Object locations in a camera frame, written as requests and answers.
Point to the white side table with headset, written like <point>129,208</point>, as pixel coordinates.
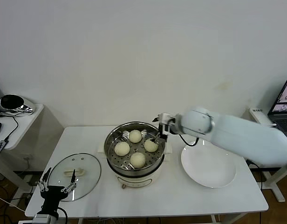
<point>29,121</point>

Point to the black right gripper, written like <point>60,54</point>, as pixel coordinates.
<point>163,130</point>

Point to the cream electric cooking pot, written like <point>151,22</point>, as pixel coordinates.
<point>134,181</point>

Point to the white wall power outlet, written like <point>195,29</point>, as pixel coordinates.
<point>27,158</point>

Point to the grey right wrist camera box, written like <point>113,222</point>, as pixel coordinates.
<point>166,117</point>

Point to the chrome rounded headset device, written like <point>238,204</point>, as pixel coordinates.
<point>13,102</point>

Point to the dark grey open laptop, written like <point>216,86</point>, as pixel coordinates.
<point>284,112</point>

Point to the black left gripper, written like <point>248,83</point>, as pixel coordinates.
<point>51,194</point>

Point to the white steamed baozi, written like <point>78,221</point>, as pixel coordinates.
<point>137,159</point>
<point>151,145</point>
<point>135,136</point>
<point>122,148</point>

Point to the white side table with laptop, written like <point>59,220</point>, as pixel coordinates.
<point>258,116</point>

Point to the grey usb adapter box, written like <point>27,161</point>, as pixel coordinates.
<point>0,145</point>

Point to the white label with black text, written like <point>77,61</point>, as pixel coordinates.
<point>256,110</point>

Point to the perforated steel steamer basket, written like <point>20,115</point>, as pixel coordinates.
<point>118,137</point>

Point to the white round plate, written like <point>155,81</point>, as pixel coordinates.
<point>208,165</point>

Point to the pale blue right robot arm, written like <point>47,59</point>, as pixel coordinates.
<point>239,133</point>

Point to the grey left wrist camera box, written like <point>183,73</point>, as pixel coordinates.
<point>41,219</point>

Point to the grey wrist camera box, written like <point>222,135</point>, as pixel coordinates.
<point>166,117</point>
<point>41,219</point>

